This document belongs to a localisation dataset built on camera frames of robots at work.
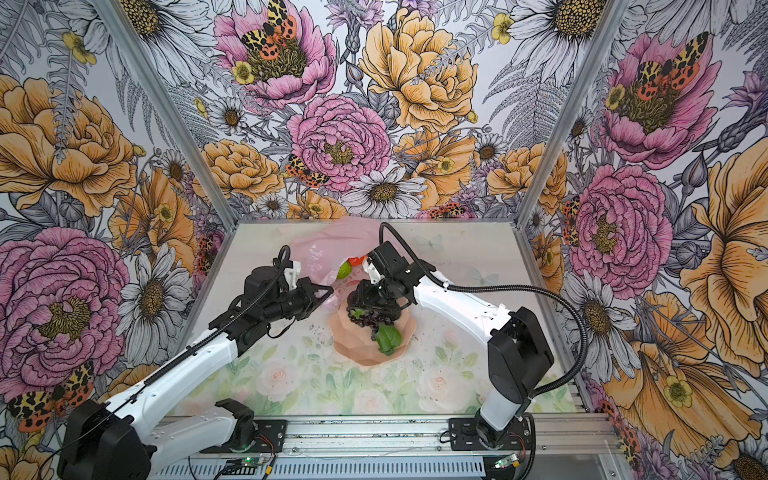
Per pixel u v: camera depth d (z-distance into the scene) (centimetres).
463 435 74
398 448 73
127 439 39
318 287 77
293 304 68
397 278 62
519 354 44
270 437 74
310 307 70
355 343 89
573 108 89
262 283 60
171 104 89
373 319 90
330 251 95
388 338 83
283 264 70
